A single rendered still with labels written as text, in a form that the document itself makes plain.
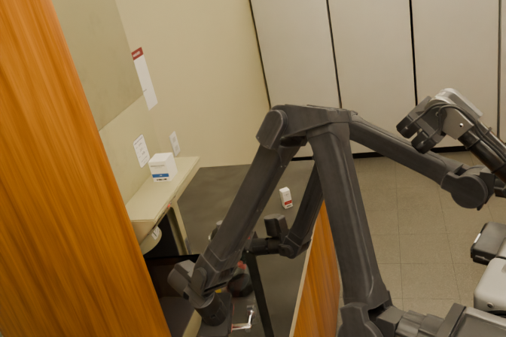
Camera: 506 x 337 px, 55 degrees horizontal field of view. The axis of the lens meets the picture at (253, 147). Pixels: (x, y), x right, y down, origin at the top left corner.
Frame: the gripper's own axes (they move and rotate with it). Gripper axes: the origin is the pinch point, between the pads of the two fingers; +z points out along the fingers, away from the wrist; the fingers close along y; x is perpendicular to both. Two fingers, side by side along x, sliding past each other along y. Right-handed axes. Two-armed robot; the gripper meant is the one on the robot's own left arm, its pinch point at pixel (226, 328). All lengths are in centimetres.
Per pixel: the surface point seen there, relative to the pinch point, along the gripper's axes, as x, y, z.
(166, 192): -11.6, -26.1, -22.2
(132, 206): -18.9, -21.5, -24.2
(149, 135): -20, -45, -24
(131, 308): -19.7, -0.6, -12.5
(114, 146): -21, -32, -35
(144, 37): -54, -138, 7
